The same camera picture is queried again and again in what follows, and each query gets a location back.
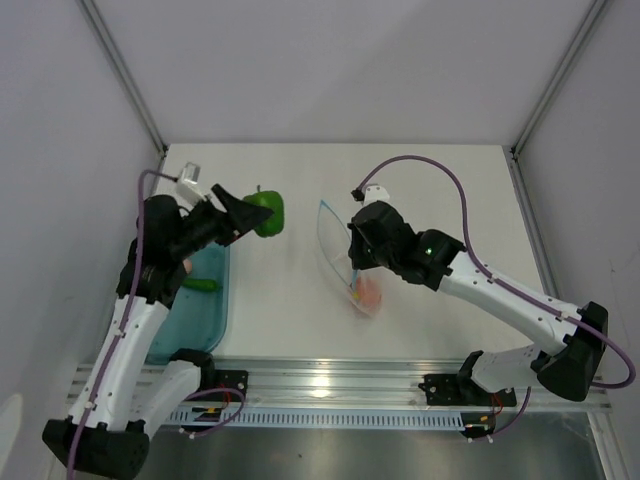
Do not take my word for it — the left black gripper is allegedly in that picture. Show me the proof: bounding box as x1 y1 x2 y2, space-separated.
170 183 272 260

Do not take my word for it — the green toy bell pepper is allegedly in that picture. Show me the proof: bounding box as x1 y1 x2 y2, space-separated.
243 186 285 238

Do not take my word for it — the clear zip top bag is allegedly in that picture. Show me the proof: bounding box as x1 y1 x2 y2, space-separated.
316 200 382 318

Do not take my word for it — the orange toy fruit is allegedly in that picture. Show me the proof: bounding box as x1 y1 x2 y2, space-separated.
352 276 382 316

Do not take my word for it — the green toy chili pepper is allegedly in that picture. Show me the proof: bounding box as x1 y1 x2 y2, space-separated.
181 277 220 293

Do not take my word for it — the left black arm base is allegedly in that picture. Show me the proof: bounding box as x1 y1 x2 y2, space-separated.
187 370 249 403

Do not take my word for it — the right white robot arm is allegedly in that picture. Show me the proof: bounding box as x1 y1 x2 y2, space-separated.
348 201 607 404

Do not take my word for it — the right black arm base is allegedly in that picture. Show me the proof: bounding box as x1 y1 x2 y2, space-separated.
418 373 517 407

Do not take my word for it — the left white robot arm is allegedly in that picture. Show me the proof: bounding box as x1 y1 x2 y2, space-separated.
42 185 274 479

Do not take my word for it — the teal plastic tray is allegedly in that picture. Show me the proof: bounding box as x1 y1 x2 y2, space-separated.
145 244 231 365

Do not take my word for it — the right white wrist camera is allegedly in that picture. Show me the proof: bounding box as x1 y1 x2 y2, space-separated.
351 184 390 206

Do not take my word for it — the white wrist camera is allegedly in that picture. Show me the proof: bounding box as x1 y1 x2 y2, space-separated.
351 184 390 206
175 162 207 206

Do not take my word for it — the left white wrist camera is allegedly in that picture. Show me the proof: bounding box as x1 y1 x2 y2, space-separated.
175 162 207 206

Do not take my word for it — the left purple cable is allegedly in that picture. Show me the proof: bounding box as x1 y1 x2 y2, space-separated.
64 169 181 480

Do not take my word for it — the aluminium mounting rail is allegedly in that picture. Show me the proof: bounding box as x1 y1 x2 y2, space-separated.
65 357 612 413

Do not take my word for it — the white slotted cable duct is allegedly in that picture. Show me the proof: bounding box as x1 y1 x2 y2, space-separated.
174 406 464 430

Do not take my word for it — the left aluminium frame post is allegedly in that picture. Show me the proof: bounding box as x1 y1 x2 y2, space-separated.
76 0 168 156

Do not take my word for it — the aluminium frame post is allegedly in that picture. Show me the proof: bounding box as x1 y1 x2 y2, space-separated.
509 0 613 161
76 0 168 156

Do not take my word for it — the right aluminium frame post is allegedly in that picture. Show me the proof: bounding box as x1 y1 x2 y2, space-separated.
509 0 613 161

